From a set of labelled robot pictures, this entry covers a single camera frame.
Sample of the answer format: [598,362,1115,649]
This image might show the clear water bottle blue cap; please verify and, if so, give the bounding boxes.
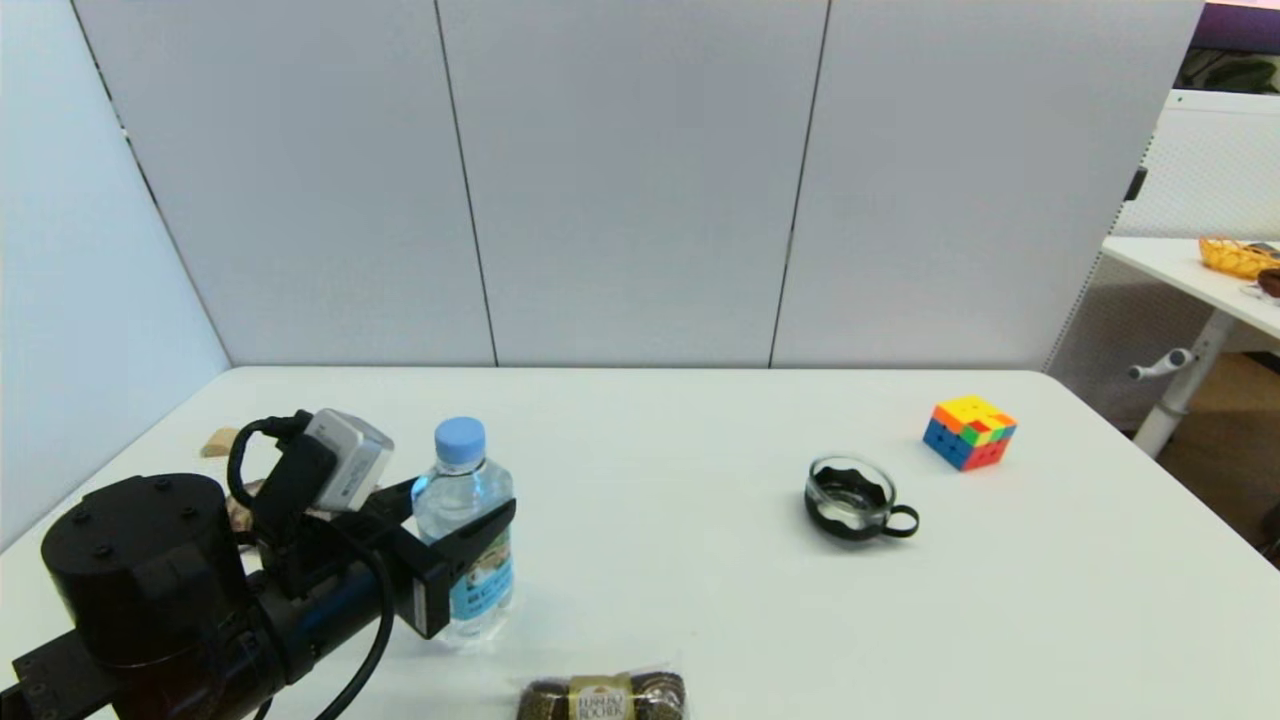
[411,417,517,642]

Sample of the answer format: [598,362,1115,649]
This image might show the brown striped bread loaf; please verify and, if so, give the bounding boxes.
[226,480,265,533]

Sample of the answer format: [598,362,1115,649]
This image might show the Ferrero Rocher chocolate pack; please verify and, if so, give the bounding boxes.
[516,670,688,720]

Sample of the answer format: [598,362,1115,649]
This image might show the glass cup black holder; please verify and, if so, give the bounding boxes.
[803,455,920,543]

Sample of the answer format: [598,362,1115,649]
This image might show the colourful Rubik's cube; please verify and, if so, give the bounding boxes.
[922,395,1017,472]

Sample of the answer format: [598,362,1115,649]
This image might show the white table leg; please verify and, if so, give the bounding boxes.
[1133,310,1237,459]

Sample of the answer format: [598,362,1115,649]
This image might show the white side table top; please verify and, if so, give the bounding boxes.
[1101,237,1280,341]

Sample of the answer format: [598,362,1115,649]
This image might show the white perforated partition panel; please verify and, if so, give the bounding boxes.
[1044,90,1280,433]

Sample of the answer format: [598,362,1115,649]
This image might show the green plant leaves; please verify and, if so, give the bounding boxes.
[1178,50,1280,96]

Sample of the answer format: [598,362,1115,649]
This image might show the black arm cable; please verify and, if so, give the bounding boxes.
[227,414,397,720]

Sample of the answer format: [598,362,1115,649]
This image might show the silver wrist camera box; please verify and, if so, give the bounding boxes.
[300,408,396,514]

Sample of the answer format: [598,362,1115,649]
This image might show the white crank handle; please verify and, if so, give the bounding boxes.
[1129,348,1197,383]

